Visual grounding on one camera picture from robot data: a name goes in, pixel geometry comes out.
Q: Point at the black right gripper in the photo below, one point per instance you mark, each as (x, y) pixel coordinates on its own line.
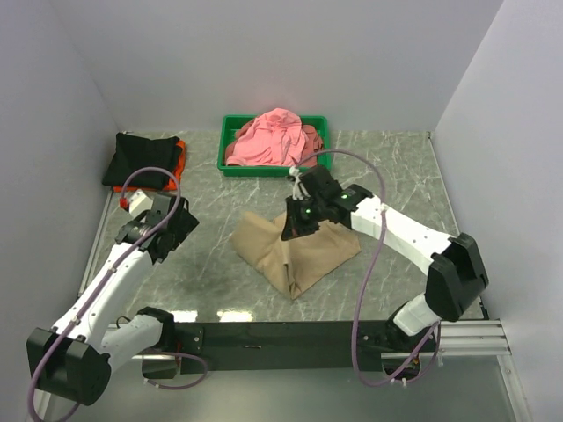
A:
(294, 226)

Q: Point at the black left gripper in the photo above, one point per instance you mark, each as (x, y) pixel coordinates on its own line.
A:
(184, 227)

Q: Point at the beige t shirt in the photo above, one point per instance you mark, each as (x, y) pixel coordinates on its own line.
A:
(294, 266)

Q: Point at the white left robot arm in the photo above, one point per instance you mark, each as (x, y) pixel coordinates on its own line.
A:
(76, 357)

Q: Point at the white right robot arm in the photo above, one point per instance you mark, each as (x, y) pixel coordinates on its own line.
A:
(456, 275)

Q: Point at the orange folded t shirt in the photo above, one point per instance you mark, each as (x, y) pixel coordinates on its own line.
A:
(178, 162)

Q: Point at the dusty rose t shirt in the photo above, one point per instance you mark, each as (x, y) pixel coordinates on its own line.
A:
(315, 143)

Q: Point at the pink t shirt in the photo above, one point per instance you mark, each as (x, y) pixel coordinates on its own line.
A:
(279, 118)

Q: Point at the black folded t shirt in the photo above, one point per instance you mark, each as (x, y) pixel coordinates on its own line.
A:
(138, 160)

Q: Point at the green plastic bin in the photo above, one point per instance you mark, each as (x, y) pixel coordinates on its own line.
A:
(233, 122)

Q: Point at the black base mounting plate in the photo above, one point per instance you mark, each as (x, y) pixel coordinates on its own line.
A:
(233, 346)

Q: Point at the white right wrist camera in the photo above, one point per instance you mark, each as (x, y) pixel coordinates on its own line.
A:
(299, 192)

